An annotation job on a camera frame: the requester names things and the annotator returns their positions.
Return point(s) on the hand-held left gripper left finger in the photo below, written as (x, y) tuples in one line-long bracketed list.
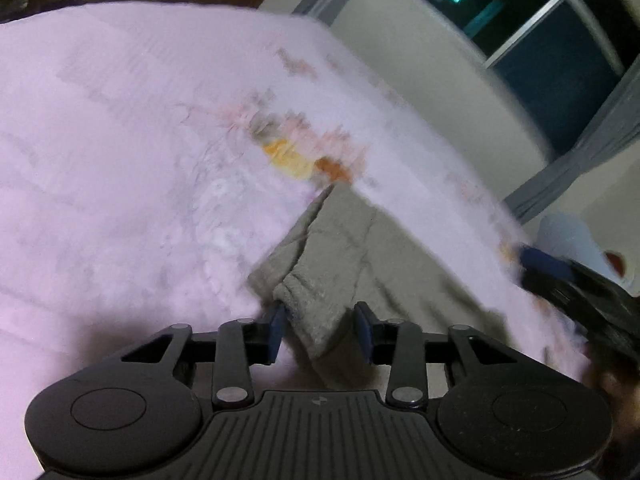
[(277, 332)]

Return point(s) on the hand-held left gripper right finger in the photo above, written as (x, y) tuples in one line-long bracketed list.
[(363, 332)]

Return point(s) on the pink floral bed sheet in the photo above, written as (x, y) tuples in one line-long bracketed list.
[(125, 160)]

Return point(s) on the light blue rolled duvet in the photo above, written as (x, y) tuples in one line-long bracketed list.
[(575, 240)]

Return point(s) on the grey framed window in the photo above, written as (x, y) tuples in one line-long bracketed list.
[(525, 15)]

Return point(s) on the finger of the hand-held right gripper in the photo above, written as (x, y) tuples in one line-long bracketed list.
[(545, 260)]

